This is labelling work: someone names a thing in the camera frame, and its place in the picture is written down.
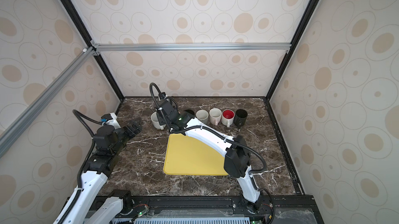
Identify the speckled beige mug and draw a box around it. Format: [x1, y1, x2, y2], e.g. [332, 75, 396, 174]
[151, 112, 166, 130]

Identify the black-green mug white base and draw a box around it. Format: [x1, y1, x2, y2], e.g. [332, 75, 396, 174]
[185, 109, 195, 116]

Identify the grey mug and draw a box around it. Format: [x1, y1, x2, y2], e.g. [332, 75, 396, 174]
[195, 110, 209, 125]

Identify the pink mug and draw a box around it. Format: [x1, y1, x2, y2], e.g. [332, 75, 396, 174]
[209, 108, 222, 126]

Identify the white mug red inside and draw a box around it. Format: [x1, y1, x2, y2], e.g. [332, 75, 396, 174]
[221, 109, 235, 128]

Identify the black mug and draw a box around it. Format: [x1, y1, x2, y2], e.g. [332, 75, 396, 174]
[233, 109, 248, 129]

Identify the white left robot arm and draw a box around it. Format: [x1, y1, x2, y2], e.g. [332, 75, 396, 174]
[55, 114, 142, 224]

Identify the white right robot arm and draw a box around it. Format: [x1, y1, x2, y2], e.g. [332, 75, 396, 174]
[152, 96, 267, 204]

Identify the yellow plastic tray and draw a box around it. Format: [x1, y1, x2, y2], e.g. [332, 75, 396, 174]
[163, 134, 228, 176]

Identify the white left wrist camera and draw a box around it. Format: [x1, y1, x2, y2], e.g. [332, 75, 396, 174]
[100, 112, 121, 129]

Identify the horizontal aluminium rail back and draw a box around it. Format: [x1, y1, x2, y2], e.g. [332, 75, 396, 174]
[94, 42, 291, 52]

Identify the diagonal aluminium rail left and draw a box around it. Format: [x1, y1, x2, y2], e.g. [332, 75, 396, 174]
[1, 46, 95, 156]

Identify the black corner frame post left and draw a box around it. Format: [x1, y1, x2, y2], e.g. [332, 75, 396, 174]
[60, 0, 125, 102]

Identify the black corner frame post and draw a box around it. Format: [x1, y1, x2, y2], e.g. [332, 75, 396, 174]
[266, 0, 320, 102]
[60, 0, 125, 102]

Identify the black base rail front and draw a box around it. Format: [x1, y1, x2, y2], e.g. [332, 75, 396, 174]
[110, 196, 324, 224]

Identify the black corner frame post right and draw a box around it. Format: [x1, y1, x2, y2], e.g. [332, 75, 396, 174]
[266, 0, 320, 102]

